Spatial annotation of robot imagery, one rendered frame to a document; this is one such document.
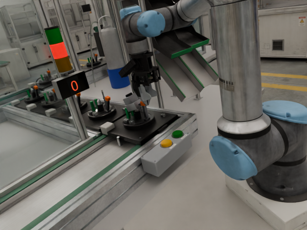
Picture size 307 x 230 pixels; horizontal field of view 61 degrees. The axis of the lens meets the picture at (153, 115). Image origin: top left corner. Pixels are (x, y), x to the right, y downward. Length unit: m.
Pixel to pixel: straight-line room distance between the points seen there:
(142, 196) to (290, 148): 0.47
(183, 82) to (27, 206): 0.82
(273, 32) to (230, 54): 4.64
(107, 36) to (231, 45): 1.50
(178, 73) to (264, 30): 4.03
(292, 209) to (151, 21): 0.63
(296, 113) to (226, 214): 0.33
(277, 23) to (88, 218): 4.68
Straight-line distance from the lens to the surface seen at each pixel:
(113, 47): 1.97
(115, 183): 0.87
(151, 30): 0.81
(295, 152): 0.73
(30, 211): 0.94
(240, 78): 0.54
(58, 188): 0.98
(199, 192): 0.87
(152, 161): 0.87
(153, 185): 0.93
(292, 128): 0.69
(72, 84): 1.01
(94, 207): 0.83
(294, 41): 5.07
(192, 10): 0.83
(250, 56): 0.54
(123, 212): 0.87
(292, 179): 0.77
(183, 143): 0.96
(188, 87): 1.26
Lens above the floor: 1.44
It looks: 24 degrees down
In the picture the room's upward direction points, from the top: 12 degrees counter-clockwise
